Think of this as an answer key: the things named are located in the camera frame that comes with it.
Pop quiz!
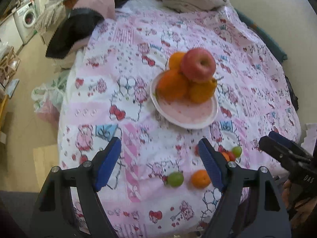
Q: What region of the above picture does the small red tomato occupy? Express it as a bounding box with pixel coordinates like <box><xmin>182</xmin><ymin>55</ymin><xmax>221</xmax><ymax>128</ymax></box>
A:
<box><xmin>226</xmin><ymin>151</ymin><xmax>236</xmax><ymax>162</ymax></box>

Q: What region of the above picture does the green fruit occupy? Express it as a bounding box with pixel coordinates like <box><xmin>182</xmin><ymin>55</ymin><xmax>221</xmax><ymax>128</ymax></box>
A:
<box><xmin>232</xmin><ymin>146</ymin><xmax>242</xmax><ymax>158</ymax></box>
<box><xmin>167</xmin><ymin>172</ymin><xmax>184</xmax><ymax>187</ymax></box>

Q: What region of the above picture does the small mandarin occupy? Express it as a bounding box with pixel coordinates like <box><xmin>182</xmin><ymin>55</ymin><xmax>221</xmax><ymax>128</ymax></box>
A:
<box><xmin>221</xmin><ymin>152</ymin><xmax>230</xmax><ymax>162</ymax></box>
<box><xmin>191</xmin><ymin>169</ymin><xmax>211</xmax><ymax>189</ymax></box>

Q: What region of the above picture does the pink kitty print bedsheet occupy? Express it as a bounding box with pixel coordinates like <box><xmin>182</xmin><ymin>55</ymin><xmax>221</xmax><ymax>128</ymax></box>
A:
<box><xmin>58</xmin><ymin>0</ymin><xmax>301</xmax><ymax>237</ymax></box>

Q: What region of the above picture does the pink white ceramic plate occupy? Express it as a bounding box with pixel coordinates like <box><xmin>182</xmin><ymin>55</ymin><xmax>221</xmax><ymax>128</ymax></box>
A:
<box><xmin>150</xmin><ymin>73</ymin><xmax>219</xmax><ymax>130</ymax></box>

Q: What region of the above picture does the large bumpy orange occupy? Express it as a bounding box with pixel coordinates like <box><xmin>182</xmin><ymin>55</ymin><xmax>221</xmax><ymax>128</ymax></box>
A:
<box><xmin>188</xmin><ymin>78</ymin><xmax>218</xmax><ymax>104</ymax></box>

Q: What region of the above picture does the orange front left on plate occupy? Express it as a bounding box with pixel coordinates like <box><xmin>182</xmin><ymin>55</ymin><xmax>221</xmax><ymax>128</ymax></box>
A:
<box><xmin>156</xmin><ymin>69</ymin><xmax>190</xmax><ymax>102</ymax></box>

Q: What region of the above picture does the plastic bag on floor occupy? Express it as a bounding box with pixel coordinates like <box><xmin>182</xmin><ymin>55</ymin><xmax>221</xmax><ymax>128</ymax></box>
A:
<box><xmin>31</xmin><ymin>70</ymin><xmax>70</xmax><ymax>128</ymax></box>

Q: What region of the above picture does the red apple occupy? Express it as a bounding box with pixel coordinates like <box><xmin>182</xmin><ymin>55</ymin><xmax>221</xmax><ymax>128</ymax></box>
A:
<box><xmin>180</xmin><ymin>48</ymin><xmax>216</xmax><ymax>82</ymax></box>

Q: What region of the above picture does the orange at plate back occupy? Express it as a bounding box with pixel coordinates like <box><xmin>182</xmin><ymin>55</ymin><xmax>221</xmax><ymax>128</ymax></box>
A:
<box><xmin>168</xmin><ymin>52</ymin><xmax>185</xmax><ymax>70</ymax></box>

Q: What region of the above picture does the teal blanket edge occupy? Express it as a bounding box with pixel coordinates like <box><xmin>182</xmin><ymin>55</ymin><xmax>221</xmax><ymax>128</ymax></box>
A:
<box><xmin>235</xmin><ymin>9</ymin><xmax>288</xmax><ymax>63</ymax></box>

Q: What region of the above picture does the wooden rack furniture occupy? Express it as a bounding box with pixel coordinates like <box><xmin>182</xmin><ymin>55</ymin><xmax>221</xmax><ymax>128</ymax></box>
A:
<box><xmin>1</xmin><ymin>46</ymin><xmax>21</xmax><ymax>88</ymax></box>

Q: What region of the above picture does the white washing machine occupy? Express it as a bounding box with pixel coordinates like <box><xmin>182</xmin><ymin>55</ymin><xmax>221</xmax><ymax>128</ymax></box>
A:
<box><xmin>13</xmin><ymin>1</ymin><xmax>38</xmax><ymax>45</ymax></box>

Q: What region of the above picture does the pink and black cloth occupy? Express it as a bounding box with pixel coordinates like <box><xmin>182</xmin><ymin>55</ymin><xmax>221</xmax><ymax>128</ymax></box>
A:
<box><xmin>46</xmin><ymin>0</ymin><xmax>115</xmax><ymax>59</ymax></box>

